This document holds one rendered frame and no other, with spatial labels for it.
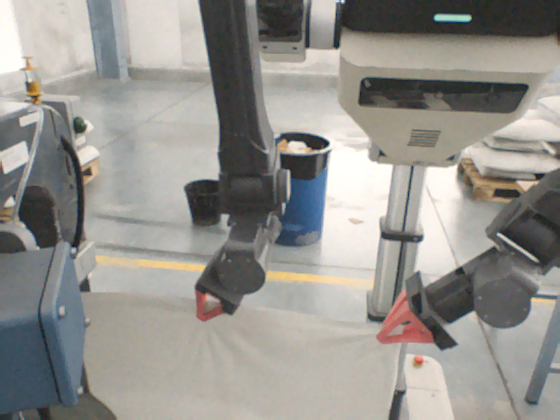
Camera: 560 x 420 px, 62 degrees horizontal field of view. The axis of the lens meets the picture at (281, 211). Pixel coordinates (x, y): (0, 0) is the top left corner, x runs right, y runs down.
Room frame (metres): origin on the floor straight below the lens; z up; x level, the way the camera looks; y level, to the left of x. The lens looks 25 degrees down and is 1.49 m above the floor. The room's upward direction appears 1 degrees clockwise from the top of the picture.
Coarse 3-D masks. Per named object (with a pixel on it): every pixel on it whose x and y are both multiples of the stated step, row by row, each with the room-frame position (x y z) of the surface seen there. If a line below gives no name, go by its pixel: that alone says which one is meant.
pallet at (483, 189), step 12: (468, 156) 4.19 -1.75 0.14; (468, 168) 3.86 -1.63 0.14; (468, 180) 3.81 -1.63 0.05; (480, 180) 3.56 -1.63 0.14; (492, 180) 3.56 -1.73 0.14; (504, 180) 3.57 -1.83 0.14; (516, 180) 3.61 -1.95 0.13; (528, 180) 3.60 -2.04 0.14; (480, 192) 3.47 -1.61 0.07; (492, 192) 3.46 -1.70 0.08
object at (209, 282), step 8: (224, 248) 0.54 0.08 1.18; (216, 256) 0.55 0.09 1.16; (208, 264) 0.56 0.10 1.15; (216, 264) 0.54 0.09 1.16; (208, 272) 0.54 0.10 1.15; (216, 272) 0.54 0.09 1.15; (200, 280) 0.52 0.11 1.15; (208, 280) 0.53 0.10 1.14; (216, 280) 0.53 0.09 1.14; (200, 288) 0.51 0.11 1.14; (208, 288) 0.51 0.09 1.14; (216, 288) 0.52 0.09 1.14; (224, 288) 0.52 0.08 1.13; (216, 296) 0.51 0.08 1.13; (224, 296) 0.51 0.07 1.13; (232, 296) 0.52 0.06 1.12; (240, 296) 0.52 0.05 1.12; (224, 304) 0.51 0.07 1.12; (232, 304) 0.50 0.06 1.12
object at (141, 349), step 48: (96, 336) 0.58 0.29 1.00; (144, 336) 0.58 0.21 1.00; (192, 336) 0.57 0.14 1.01; (240, 336) 0.55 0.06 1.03; (288, 336) 0.53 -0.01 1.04; (336, 336) 0.52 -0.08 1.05; (96, 384) 0.58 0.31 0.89; (144, 384) 0.58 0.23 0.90; (192, 384) 0.57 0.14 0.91; (240, 384) 0.55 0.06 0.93; (288, 384) 0.53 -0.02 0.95; (336, 384) 0.52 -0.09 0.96; (384, 384) 0.52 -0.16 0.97
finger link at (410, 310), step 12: (408, 288) 0.53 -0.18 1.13; (408, 300) 0.51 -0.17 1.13; (396, 312) 0.51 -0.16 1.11; (408, 312) 0.49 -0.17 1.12; (420, 312) 0.49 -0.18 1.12; (396, 324) 0.50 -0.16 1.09; (420, 324) 0.49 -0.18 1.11; (384, 336) 0.51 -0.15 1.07; (396, 336) 0.51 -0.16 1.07; (408, 336) 0.50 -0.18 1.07; (420, 336) 0.50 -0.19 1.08; (432, 336) 0.48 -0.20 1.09
